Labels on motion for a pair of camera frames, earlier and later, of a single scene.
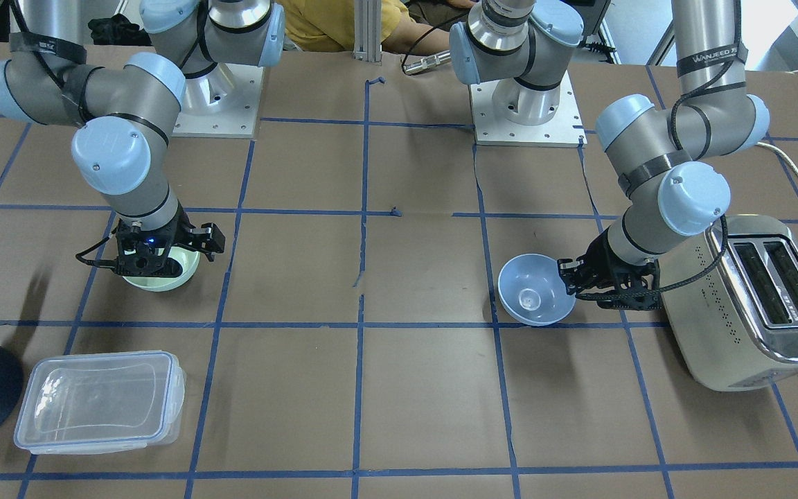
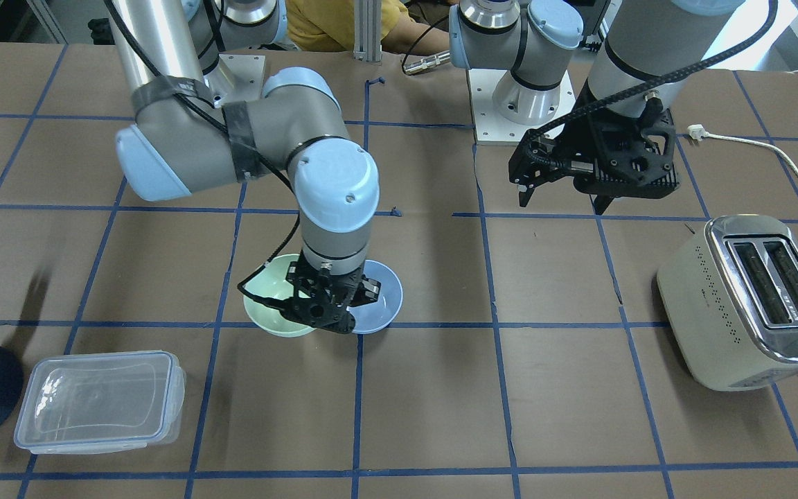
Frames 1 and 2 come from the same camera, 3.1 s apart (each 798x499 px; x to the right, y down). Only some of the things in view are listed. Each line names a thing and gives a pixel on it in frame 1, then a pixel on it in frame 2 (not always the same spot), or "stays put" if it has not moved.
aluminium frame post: [368, 30] stays put
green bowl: [190, 260] to [271, 280]
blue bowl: [532, 290] to [374, 317]
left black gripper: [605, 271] to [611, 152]
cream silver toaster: [745, 308] stays put
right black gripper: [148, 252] to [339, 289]
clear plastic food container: [100, 403] stays put
